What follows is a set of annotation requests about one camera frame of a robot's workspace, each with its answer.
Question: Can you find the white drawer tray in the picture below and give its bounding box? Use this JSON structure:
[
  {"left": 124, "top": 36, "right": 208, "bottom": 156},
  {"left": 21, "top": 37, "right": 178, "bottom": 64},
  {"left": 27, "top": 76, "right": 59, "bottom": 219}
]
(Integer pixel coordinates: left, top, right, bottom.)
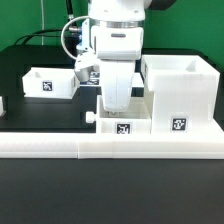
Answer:
[
  {"left": 22, "top": 67, "right": 79, "bottom": 99},
  {"left": 86, "top": 95, "right": 151, "bottom": 134}
]

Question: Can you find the white front drawer tray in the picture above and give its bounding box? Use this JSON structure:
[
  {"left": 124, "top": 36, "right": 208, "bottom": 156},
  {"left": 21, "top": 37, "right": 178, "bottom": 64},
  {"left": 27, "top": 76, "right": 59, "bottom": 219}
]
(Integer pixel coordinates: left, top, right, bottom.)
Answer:
[{"left": 86, "top": 95, "right": 151, "bottom": 134}]

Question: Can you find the fiducial marker sheet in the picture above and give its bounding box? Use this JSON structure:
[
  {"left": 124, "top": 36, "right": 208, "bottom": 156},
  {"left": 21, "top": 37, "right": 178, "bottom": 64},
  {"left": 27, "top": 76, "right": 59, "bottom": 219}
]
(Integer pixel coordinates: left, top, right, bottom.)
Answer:
[{"left": 85, "top": 72, "right": 143, "bottom": 88}]

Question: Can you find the white drawer cabinet box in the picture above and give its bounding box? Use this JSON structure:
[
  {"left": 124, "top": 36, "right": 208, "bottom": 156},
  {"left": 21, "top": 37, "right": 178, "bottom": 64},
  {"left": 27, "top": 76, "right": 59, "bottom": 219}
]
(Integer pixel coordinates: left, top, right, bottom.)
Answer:
[{"left": 141, "top": 55, "right": 222, "bottom": 134}]

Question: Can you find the white L-shaped fence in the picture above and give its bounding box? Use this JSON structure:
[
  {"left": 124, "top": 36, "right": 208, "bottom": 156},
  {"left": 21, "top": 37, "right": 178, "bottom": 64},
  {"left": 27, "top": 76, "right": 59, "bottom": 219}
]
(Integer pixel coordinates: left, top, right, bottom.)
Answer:
[{"left": 0, "top": 132, "right": 224, "bottom": 159}]

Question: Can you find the black cable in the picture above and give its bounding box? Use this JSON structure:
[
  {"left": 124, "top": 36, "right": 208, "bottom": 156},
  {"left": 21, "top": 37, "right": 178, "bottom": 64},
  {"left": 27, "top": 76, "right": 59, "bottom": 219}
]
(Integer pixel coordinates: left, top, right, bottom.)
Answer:
[{"left": 13, "top": 0, "right": 91, "bottom": 63}]

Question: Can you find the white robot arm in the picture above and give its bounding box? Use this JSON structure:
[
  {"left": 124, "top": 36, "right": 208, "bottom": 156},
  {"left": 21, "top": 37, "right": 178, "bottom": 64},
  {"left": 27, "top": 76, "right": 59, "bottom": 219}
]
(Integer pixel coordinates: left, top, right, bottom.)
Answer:
[{"left": 88, "top": 0, "right": 177, "bottom": 112}]

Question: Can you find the white block at left edge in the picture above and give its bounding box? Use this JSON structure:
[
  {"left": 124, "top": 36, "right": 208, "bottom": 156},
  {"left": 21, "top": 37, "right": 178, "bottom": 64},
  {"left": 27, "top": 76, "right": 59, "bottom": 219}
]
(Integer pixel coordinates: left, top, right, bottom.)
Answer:
[{"left": 0, "top": 96, "right": 5, "bottom": 117}]

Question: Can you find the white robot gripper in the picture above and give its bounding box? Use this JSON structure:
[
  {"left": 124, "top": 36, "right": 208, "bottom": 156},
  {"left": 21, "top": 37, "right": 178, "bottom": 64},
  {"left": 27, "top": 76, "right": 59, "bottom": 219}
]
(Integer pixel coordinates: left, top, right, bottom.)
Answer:
[{"left": 91, "top": 26, "right": 144, "bottom": 112}]

